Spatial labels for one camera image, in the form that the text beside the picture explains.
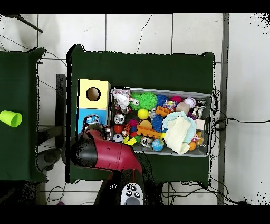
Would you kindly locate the blue spiky rubber ball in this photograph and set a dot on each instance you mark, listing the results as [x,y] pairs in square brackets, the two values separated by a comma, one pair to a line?
[162,99]

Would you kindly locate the dark thin rod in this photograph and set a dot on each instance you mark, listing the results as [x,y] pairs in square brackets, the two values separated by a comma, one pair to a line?
[31,25]

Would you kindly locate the globe print ball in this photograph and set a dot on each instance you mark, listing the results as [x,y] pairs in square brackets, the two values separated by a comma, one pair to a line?
[157,145]

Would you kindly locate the cream knitted cloth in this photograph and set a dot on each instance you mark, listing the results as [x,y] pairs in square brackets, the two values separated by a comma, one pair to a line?
[177,133]

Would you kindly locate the yellow smooth ball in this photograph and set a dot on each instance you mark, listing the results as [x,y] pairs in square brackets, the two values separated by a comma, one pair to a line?
[143,114]

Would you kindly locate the green spiky rubber ball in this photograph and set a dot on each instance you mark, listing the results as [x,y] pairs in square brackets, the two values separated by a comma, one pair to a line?
[148,101]

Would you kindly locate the wooden box with three holes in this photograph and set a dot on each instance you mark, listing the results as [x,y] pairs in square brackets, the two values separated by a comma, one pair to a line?
[99,99]

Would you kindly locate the mint knitted cloth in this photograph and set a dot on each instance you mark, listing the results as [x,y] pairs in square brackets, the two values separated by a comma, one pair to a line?
[193,126]

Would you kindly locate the orange-red smooth ball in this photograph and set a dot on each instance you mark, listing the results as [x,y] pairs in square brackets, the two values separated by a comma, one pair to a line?
[118,129]

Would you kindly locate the lime green plastic cup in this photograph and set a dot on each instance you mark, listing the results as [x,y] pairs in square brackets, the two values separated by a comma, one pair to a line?
[10,118]

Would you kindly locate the silver drink can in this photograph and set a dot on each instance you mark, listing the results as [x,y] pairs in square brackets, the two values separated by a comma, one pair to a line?
[119,118]

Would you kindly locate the grey rounded stand foot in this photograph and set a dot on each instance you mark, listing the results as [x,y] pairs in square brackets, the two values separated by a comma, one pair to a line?
[49,157]

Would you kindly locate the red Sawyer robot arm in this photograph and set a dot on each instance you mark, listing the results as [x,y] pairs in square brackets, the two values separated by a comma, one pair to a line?
[114,154]

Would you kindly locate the dark green table cloth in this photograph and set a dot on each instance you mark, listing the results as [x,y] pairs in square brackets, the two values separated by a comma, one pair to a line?
[19,74]
[137,69]

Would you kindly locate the orange long toy block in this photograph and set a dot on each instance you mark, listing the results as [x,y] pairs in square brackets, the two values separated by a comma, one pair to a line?
[147,131]

